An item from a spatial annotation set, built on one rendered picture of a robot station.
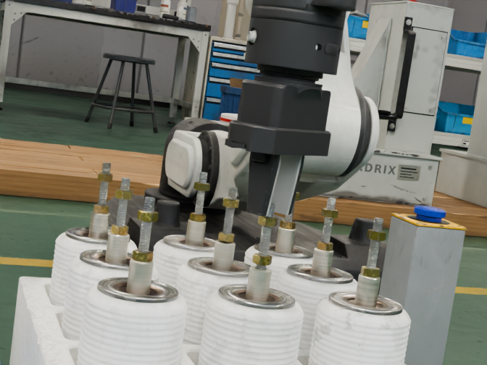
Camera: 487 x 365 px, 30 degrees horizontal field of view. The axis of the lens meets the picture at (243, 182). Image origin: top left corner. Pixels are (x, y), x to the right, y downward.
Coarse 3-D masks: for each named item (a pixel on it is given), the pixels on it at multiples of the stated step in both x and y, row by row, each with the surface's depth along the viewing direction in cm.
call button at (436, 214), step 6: (414, 210) 115; (420, 210) 114; (426, 210) 113; (432, 210) 113; (438, 210) 114; (420, 216) 114; (426, 216) 114; (432, 216) 113; (438, 216) 113; (444, 216) 114
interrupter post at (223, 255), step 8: (216, 240) 99; (216, 248) 99; (224, 248) 98; (232, 248) 99; (216, 256) 99; (224, 256) 98; (232, 256) 99; (216, 264) 99; (224, 264) 98; (232, 264) 99
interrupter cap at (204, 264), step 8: (192, 264) 98; (200, 264) 98; (208, 264) 100; (240, 264) 101; (248, 264) 102; (208, 272) 96; (216, 272) 96; (224, 272) 96; (232, 272) 97; (240, 272) 98; (248, 272) 98
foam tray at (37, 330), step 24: (24, 288) 107; (48, 288) 111; (24, 312) 103; (48, 312) 98; (24, 336) 101; (48, 336) 90; (24, 360) 99; (48, 360) 84; (72, 360) 85; (192, 360) 93
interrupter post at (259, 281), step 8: (256, 272) 87; (264, 272) 87; (248, 280) 88; (256, 280) 87; (264, 280) 87; (248, 288) 88; (256, 288) 87; (264, 288) 87; (248, 296) 88; (256, 296) 87; (264, 296) 88
